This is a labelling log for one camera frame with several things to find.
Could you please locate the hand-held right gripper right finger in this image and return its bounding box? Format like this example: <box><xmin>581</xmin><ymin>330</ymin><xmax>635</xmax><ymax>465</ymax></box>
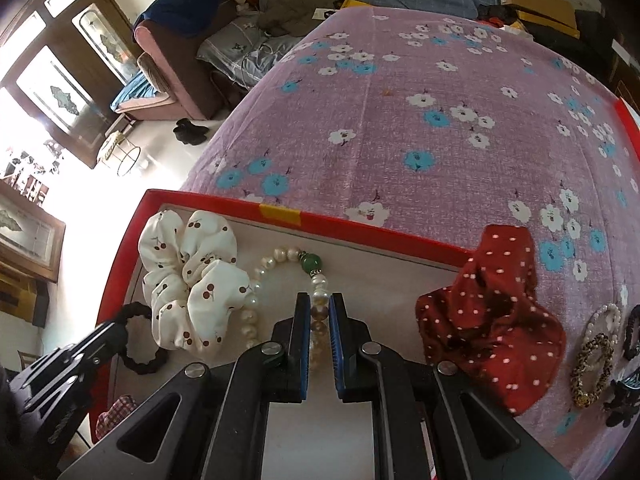
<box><xmin>327</xmin><ymin>292</ymin><xmax>576</xmax><ymax>480</ymax></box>

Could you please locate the flat yellow box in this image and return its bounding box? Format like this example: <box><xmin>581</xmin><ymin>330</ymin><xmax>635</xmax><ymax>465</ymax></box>
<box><xmin>515</xmin><ymin>7</ymin><xmax>581</xmax><ymax>32</ymax></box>

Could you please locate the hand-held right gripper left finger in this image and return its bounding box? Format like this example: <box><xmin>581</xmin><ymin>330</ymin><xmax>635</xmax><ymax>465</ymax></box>
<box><xmin>57</xmin><ymin>291</ymin><xmax>311</xmax><ymax>480</ymax></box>

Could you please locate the black cloth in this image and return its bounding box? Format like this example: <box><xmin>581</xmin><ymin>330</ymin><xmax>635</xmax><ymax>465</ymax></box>
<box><xmin>172</xmin><ymin>118</ymin><xmax>210</xmax><ymax>147</ymax></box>

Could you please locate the pink armchair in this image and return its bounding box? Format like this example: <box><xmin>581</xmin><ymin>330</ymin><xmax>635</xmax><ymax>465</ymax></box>
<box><xmin>132</xmin><ymin>22</ymin><xmax>236</xmax><ymax>122</ymax></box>

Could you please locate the red jewelry box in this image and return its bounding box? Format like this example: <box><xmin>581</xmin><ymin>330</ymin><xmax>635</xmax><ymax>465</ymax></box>
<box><xmin>89</xmin><ymin>188</ymin><xmax>473</xmax><ymax>480</ymax></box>

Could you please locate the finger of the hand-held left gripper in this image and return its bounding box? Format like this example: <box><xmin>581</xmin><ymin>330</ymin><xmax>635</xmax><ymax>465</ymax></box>
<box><xmin>44</xmin><ymin>351</ymin><xmax>109</xmax><ymax>397</ymax></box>
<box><xmin>59</xmin><ymin>316</ymin><xmax>130</xmax><ymax>362</ymax></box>

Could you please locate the pearl hair tie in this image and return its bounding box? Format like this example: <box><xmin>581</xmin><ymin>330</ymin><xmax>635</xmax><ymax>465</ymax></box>
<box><xmin>585</xmin><ymin>304</ymin><xmax>623</xmax><ymax>341</ymax></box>

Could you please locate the light blue cloth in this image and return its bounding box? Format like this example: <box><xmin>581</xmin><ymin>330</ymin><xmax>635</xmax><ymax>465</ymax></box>
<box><xmin>111</xmin><ymin>72</ymin><xmax>161</xmax><ymax>111</ymax></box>

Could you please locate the thin black hair tie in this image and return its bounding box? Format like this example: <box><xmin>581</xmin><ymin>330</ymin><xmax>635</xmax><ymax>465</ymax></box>
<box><xmin>117</xmin><ymin>302</ymin><xmax>171</xmax><ymax>376</ymax></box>

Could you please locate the black polka dot scrunchie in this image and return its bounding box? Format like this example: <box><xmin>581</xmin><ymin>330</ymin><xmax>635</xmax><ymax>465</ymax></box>
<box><xmin>602</xmin><ymin>367</ymin><xmax>640</xmax><ymax>428</ymax></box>

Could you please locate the pearl bracelet with green bead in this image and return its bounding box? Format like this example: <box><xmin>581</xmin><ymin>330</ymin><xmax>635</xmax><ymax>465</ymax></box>
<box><xmin>242</xmin><ymin>246</ymin><xmax>331</xmax><ymax>376</ymax></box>

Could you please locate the red polka dot scrunchie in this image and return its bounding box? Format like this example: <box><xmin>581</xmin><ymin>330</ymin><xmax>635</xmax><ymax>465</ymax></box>
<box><xmin>415</xmin><ymin>225</ymin><xmax>567</xmax><ymax>417</ymax></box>

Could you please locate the wire basket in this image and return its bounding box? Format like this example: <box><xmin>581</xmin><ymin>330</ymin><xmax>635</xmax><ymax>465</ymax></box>
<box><xmin>97</xmin><ymin>131</ymin><xmax>142</xmax><ymax>177</ymax></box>

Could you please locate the white cherry print scrunchie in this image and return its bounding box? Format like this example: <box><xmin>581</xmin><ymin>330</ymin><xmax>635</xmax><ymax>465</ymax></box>
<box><xmin>137</xmin><ymin>209</ymin><xmax>251</xmax><ymax>353</ymax></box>

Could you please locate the grey patterned bedding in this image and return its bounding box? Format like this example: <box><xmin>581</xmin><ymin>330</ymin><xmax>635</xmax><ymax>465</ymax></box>
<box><xmin>197</xmin><ymin>17</ymin><xmax>306</xmax><ymax>88</ymax></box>

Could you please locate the wooden framed picture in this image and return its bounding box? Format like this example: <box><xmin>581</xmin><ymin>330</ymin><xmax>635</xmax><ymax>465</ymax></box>
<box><xmin>0</xmin><ymin>180</ymin><xmax>67</xmax><ymax>283</ymax></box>

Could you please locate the red plaid scrunchie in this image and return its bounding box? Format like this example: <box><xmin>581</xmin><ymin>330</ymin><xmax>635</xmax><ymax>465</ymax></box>
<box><xmin>95</xmin><ymin>394</ymin><xmax>139</xmax><ymax>443</ymax></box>

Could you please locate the leopard print bracelet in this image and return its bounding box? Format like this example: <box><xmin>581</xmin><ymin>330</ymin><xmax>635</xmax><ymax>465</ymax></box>
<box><xmin>570</xmin><ymin>332</ymin><xmax>615</xmax><ymax>408</ymax></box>

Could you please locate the black bag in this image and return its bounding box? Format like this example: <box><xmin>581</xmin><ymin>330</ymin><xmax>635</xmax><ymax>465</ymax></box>
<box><xmin>575</xmin><ymin>10</ymin><xmax>621</xmax><ymax>61</ymax></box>

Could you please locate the thick black hair ring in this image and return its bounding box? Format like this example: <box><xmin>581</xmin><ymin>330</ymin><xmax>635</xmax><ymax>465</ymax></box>
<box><xmin>622</xmin><ymin>305</ymin><xmax>640</xmax><ymax>361</ymax></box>

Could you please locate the dark blue cloth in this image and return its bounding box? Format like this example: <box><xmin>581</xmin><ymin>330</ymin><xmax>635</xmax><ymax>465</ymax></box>
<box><xmin>135</xmin><ymin>0</ymin><xmax>221</xmax><ymax>28</ymax></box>

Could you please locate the wooden wardrobe with glass doors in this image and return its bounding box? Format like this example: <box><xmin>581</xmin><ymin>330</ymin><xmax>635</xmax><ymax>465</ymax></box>
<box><xmin>0</xmin><ymin>0</ymin><xmax>146</xmax><ymax>168</ymax></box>

